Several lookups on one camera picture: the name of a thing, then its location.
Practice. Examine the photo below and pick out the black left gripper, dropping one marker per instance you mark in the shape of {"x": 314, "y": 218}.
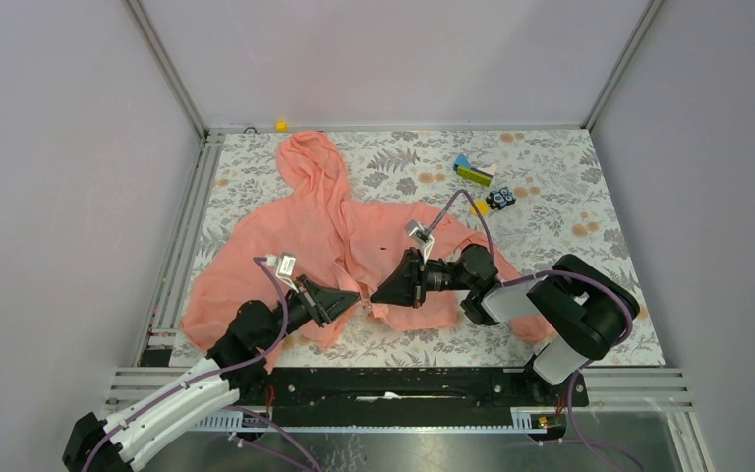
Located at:
{"x": 323, "y": 305}

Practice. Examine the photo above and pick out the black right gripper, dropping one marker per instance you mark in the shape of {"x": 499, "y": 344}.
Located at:
{"x": 408, "y": 284}

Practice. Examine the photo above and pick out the salmon pink hooded jacket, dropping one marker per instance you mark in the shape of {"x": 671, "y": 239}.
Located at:
{"x": 339, "y": 203}

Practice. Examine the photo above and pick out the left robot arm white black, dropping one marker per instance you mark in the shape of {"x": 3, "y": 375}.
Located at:
{"x": 233, "y": 368}

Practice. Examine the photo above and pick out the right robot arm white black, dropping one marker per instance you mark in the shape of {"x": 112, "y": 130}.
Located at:
{"x": 589, "y": 313}

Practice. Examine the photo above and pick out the small yellow round object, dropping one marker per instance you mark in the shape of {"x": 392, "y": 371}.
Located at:
{"x": 479, "y": 207}

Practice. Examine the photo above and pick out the black blue patterned toy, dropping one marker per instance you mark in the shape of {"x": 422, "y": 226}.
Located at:
{"x": 500, "y": 199}

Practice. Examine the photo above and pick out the blue green white box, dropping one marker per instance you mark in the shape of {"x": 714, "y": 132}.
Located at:
{"x": 483, "y": 176}

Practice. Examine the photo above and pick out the floral patterned table mat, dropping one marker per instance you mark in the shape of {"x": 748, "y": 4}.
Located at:
{"x": 562, "y": 206}

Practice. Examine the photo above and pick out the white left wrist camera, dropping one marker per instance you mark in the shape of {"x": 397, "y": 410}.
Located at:
{"x": 283, "y": 268}

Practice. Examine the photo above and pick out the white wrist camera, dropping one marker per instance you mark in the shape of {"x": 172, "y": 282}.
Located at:
{"x": 422, "y": 236}
{"x": 283, "y": 268}

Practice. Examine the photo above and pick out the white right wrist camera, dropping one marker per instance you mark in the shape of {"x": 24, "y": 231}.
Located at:
{"x": 422, "y": 236}

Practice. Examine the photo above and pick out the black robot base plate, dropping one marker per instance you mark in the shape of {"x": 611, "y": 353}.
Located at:
{"x": 412, "y": 395}

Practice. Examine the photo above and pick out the white slotted cable duct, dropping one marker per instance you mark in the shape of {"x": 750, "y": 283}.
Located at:
{"x": 508, "y": 421}

